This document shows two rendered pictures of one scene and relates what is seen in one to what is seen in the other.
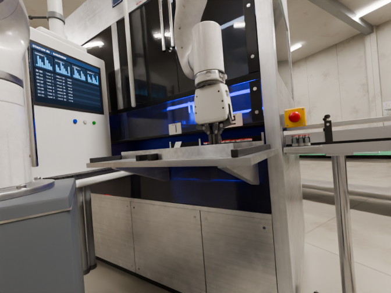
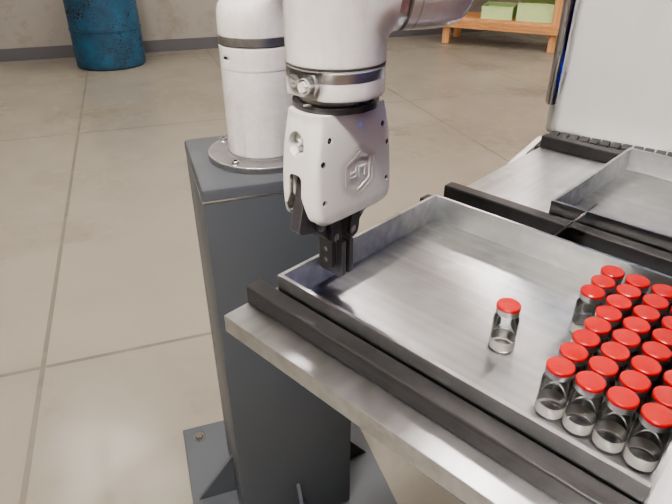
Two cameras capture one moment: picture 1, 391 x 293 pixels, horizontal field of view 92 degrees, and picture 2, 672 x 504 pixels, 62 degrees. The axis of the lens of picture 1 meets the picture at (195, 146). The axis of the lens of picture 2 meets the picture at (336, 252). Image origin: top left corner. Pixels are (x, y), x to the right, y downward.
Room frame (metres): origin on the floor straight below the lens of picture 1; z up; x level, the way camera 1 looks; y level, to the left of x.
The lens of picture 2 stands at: (0.62, -0.53, 1.21)
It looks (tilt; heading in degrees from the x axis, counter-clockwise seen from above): 30 degrees down; 102
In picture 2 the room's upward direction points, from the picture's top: straight up
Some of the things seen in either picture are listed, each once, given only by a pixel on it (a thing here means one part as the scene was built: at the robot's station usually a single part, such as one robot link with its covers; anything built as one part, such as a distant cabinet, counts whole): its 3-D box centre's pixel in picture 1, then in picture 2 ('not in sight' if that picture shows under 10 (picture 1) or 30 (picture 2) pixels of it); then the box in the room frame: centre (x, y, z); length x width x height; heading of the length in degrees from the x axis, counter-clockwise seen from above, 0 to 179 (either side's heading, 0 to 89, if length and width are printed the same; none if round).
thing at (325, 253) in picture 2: (220, 136); (323, 246); (0.52, -0.07, 0.94); 0.03 x 0.03 x 0.07; 58
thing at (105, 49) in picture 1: (95, 77); not in sight; (1.44, 0.72, 1.51); 0.49 x 0.01 x 0.59; 58
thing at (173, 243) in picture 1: (171, 199); not in sight; (1.73, 0.26, 0.44); 2.06 x 1.00 x 0.88; 58
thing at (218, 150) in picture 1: (216, 149); (502, 304); (0.69, -0.08, 0.90); 0.34 x 0.26 x 0.04; 148
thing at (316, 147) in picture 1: (302, 148); not in sight; (0.78, -0.44, 0.87); 0.14 x 0.13 x 0.02; 148
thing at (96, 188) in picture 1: (120, 178); not in sight; (1.32, 0.54, 0.73); 1.98 x 0.01 x 0.25; 58
